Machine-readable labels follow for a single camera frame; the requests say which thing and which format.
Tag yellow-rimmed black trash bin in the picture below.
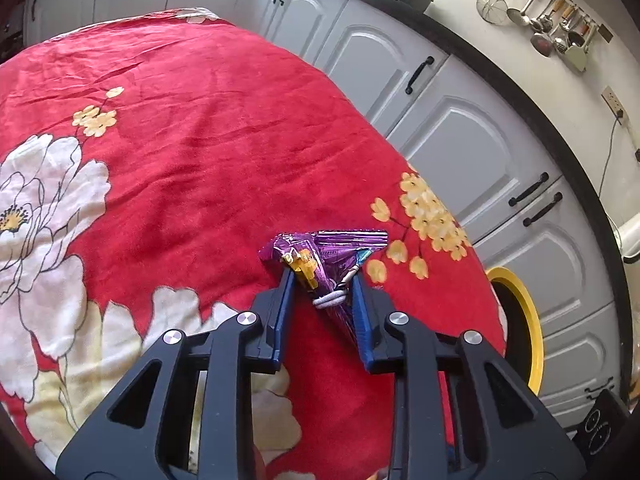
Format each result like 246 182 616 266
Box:
484 266 546 396

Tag purple foil snack wrapper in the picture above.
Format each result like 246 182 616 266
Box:
257 229 390 348

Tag wall power outlet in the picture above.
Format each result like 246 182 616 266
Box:
601 86 626 113

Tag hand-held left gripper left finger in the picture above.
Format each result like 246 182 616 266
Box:
55 267 296 480

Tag red floral blanket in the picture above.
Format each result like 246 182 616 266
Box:
0 7 508 480

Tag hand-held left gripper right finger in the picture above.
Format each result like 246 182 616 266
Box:
350 275 586 480

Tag black induction cooktop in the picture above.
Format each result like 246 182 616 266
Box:
570 387 636 461

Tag row of hanging metal utensils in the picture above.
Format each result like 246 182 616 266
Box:
475 0 613 73

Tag white kitchen cabinets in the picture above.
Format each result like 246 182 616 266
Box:
22 0 626 431

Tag black plug with cable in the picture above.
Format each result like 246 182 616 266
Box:
597 109 628 191

